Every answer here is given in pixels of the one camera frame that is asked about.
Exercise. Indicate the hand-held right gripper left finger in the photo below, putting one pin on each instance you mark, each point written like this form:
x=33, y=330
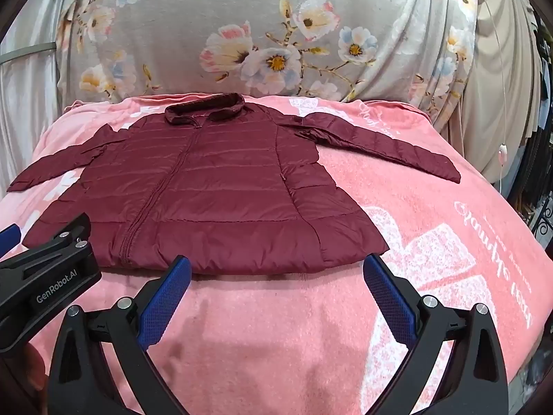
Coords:
x=166, y=298

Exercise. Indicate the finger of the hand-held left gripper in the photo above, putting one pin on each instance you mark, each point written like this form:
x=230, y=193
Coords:
x=8, y=234
x=52, y=242

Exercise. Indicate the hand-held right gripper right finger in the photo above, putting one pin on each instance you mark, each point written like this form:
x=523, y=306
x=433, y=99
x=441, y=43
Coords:
x=389, y=298

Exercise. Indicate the maroon puffer jacket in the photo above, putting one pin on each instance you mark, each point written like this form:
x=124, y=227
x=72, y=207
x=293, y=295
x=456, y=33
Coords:
x=207, y=190

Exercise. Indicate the dark hanging clothes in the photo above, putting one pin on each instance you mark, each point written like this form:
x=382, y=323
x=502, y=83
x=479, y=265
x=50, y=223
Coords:
x=538, y=138

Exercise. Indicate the person's left hand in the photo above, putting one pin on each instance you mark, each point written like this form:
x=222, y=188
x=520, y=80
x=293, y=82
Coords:
x=32, y=367

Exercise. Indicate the pink printed blanket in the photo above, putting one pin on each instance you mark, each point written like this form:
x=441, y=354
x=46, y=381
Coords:
x=268, y=337

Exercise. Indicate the white sheer curtain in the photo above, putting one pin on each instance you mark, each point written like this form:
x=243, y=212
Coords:
x=30, y=108

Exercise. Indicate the beige curtain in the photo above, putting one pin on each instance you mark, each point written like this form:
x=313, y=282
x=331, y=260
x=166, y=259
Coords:
x=501, y=73

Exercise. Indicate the grey floral quilt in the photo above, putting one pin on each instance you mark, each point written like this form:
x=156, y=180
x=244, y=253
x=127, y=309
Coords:
x=242, y=30

